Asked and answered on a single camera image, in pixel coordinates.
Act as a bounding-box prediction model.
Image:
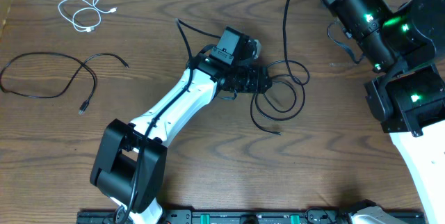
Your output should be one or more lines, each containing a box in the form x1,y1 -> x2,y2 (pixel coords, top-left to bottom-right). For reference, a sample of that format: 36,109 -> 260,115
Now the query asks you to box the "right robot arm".
321,0 -> 444,223

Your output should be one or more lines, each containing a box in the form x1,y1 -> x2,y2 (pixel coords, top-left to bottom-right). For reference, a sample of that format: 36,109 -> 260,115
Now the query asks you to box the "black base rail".
76,199 -> 427,224

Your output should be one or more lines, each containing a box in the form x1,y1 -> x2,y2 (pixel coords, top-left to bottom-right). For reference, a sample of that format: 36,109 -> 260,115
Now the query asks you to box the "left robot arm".
90,26 -> 272,223

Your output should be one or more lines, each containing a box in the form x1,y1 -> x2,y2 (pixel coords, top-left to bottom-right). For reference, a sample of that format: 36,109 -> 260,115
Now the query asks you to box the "short black USB cable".
0,51 -> 130,115

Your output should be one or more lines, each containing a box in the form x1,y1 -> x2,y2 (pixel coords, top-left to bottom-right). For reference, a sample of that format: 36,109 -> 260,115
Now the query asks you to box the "white USB cable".
57,0 -> 121,33

